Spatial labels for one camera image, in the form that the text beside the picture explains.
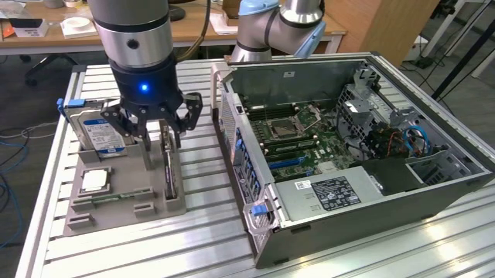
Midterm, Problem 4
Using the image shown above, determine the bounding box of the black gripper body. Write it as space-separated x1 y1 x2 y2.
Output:
109 56 186 121

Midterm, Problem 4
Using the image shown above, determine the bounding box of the graphics card with metal bracket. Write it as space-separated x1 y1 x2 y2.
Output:
159 124 182 201

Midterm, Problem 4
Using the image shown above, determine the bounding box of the hard disk with blue caddy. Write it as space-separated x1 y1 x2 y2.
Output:
57 97 135 159

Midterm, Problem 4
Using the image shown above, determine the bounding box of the grey parts rack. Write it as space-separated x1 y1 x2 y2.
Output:
65 124 189 237

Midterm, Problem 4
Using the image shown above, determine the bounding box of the silver CPU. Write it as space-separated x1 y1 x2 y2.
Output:
81 170 111 192

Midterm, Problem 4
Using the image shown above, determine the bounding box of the CPU socket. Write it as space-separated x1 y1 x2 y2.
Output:
270 118 302 139

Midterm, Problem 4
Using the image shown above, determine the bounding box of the black office chair base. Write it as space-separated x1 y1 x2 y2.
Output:
22 53 79 86

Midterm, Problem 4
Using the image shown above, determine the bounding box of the black round lamp base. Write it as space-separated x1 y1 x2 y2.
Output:
170 5 187 21

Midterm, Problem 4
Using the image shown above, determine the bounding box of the white round dispenser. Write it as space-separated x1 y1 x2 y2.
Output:
61 16 99 39

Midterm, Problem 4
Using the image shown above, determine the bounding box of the wooden desk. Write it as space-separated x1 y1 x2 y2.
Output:
0 0 348 56

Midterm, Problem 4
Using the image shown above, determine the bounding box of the white paper stack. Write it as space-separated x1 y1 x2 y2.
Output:
209 11 239 35

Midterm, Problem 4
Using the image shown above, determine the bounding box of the green RAM stick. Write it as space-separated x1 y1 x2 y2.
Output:
270 141 316 152
75 193 137 203

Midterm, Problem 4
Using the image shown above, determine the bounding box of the blue expansion slot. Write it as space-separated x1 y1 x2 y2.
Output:
269 156 309 170

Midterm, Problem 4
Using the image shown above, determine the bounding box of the metal socket cover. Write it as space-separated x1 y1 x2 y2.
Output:
294 104 324 130

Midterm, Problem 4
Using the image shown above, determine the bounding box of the brown cardboard box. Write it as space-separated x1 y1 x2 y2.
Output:
222 0 243 20

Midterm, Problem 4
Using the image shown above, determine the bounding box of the white box with black top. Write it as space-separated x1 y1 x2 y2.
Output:
10 17 50 38

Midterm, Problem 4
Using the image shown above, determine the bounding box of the green motherboard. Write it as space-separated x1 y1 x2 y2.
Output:
242 101 361 182

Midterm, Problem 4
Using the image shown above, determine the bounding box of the grey power supply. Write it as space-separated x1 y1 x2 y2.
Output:
270 166 385 229

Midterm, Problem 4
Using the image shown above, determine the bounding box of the silver disk bay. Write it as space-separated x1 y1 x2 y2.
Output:
337 83 392 145

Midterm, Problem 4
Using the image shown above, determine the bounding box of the open dark PC case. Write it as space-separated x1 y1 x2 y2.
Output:
211 52 495 269

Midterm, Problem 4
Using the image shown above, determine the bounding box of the black power strip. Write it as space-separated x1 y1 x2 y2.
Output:
410 56 437 70

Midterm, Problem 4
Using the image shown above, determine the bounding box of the black stand pole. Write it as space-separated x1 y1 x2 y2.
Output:
432 17 495 101

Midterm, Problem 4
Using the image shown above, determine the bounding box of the white floor cable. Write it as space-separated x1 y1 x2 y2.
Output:
0 121 59 140

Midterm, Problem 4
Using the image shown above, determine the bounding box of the thick grey robot cable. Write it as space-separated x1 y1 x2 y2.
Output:
177 0 213 63

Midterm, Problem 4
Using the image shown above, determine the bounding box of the blue floor cable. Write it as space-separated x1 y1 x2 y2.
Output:
0 141 31 250

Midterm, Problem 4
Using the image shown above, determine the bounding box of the red orange wire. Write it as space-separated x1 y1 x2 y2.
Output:
389 131 408 154

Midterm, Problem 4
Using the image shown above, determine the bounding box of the blue wire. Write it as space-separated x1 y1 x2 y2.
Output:
402 126 433 157

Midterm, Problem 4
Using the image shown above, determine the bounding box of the white table frame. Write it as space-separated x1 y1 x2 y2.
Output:
420 0 495 79

